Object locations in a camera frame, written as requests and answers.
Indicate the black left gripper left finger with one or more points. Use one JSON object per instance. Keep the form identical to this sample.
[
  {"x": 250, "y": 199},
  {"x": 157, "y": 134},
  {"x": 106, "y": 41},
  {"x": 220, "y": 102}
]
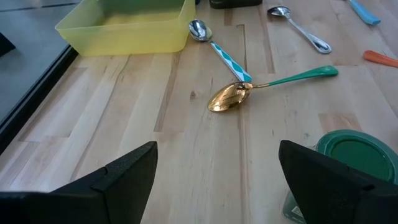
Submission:
[{"x": 93, "y": 202}]

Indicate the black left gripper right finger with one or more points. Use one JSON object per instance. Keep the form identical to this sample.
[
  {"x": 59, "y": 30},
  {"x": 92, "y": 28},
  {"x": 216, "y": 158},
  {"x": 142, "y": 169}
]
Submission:
[{"x": 326, "y": 193}]

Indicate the all silver metal spoon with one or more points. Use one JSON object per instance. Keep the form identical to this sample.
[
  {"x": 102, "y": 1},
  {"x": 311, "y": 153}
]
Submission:
[{"x": 311, "y": 39}]

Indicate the yellow translucent plastic bin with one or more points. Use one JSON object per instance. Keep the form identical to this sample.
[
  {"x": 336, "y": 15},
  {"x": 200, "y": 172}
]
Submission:
[{"x": 124, "y": 34}]

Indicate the grey plastic basket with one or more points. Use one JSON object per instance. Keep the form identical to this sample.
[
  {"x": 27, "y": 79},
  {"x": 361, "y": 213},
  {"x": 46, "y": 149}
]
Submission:
[{"x": 236, "y": 3}]

